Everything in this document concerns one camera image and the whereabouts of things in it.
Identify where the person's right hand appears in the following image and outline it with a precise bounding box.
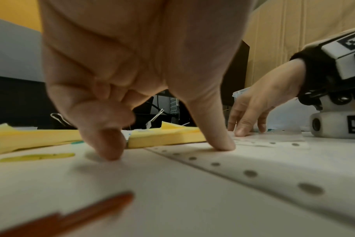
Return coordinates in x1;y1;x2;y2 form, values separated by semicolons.
227;58;307;137

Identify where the black binder clip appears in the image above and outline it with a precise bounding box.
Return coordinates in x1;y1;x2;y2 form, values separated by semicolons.
145;109;165;129
50;112;73;127

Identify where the black cabinet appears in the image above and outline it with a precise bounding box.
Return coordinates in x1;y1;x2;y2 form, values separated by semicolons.
0;75;77;129

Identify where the black monitor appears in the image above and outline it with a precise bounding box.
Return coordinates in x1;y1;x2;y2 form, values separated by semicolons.
221;39;250;106

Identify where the yellow paper stack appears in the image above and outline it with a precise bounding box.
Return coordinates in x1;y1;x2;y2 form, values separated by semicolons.
0;121;208;155

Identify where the white punched paper sheet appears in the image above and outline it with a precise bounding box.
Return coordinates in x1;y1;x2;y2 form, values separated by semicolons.
0;133;355;237

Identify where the white wrist camera with markers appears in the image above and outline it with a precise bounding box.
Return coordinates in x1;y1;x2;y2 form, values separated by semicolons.
290;26;355;139

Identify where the orange pen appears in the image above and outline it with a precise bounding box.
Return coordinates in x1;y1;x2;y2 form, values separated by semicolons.
0;191;135;237

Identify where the person's left hand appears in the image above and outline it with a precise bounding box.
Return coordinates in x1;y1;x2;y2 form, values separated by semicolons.
38;0;256;161

